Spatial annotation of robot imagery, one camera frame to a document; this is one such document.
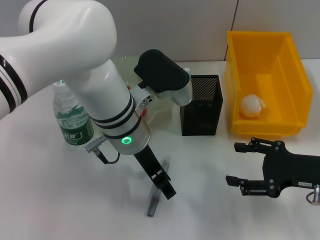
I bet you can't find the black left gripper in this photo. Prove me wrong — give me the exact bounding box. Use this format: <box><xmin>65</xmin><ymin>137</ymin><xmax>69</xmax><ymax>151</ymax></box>
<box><xmin>133</xmin><ymin>145</ymin><xmax>178</xmax><ymax>201</ymax></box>

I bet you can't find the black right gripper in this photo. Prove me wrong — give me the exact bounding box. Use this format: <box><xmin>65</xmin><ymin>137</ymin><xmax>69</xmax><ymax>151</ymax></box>
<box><xmin>225</xmin><ymin>136</ymin><xmax>320</xmax><ymax>200</ymax></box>

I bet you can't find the grey glitter pen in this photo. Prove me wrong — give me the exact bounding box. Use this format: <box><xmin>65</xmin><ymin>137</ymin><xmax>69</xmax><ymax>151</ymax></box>
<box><xmin>145</xmin><ymin>157</ymin><xmax>171</xmax><ymax>218</ymax></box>

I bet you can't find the white paper ball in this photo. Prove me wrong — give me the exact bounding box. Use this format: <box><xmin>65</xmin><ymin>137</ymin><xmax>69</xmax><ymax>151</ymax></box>
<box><xmin>240</xmin><ymin>94</ymin><xmax>268</xmax><ymax>118</ymax></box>

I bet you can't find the orange toy fruit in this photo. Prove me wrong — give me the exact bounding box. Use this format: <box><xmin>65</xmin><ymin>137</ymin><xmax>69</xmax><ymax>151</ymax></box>
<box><xmin>126</xmin><ymin>84</ymin><xmax>149</xmax><ymax>117</ymax></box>

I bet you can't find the clear green-label water bottle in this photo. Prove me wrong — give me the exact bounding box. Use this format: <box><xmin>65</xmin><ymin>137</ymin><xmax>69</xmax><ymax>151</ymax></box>
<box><xmin>52</xmin><ymin>79</ymin><xmax>96</xmax><ymax>151</ymax></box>

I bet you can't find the black mesh pen holder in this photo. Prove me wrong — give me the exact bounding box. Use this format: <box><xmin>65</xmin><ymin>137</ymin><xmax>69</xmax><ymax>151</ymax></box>
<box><xmin>179</xmin><ymin>74</ymin><xmax>224</xmax><ymax>137</ymax></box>

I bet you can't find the yellow plastic storage bin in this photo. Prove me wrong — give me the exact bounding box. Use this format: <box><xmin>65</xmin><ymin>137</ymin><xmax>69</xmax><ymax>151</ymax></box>
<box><xmin>224</xmin><ymin>30</ymin><xmax>315</xmax><ymax>138</ymax></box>

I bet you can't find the pale green wavy glass bowl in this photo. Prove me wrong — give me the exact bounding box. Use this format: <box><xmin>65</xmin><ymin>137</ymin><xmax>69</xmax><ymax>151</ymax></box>
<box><xmin>113</xmin><ymin>56</ymin><xmax>177</xmax><ymax>127</ymax></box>

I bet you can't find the left arm gripper cable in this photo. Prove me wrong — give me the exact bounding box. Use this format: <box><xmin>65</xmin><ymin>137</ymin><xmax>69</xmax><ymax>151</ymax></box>
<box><xmin>84</xmin><ymin>134</ymin><xmax>121</xmax><ymax>165</ymax></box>

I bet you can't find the arm gripper cable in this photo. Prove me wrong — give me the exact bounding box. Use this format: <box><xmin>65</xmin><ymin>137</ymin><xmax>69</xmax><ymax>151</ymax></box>
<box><xmin>305</xmin><ymin>184</ymin><xmax>320</xmax><ymax>207</ymax></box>
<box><xmin>84</xmin><ymin>134</ymin><xmax>121</xmax><ymax>165</ymax></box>

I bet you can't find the right arm gripper cable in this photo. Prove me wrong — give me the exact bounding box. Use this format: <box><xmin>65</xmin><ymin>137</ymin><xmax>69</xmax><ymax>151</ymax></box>
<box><xmin>305</xmin><ymin>184</ymin><xmax>320</xmax><ymax>207</ymax></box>

